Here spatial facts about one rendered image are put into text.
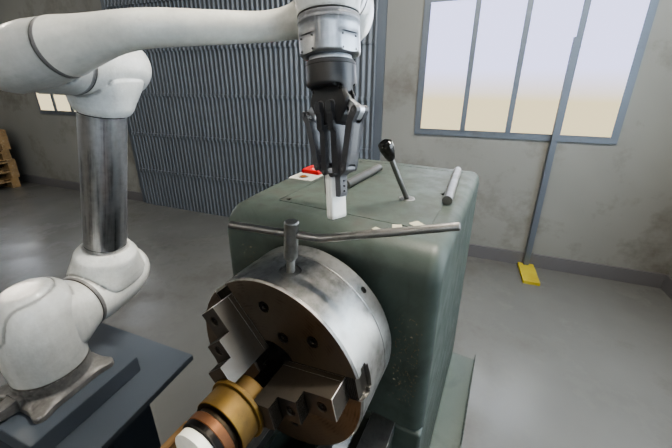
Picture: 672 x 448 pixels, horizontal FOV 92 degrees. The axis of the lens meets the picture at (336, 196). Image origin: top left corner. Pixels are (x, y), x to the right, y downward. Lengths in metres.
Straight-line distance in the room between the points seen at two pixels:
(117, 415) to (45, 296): 0.34
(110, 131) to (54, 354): 0.52
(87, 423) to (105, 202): 0.53
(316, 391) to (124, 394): 0.70
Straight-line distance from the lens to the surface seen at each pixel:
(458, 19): 2.88
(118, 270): 1.08
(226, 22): 0.66
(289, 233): 0.48
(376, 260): 0.58
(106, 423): 1.09
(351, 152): 0.47
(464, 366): 1.40
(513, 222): 3.13
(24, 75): 0.78
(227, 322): 0.55
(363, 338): 0.52
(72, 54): 0.71
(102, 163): 0.95
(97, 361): 1.14
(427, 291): 0.57
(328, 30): 0.48
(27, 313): 1.00
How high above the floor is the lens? 1.52
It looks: 20 degrees down
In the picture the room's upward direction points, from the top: straight up
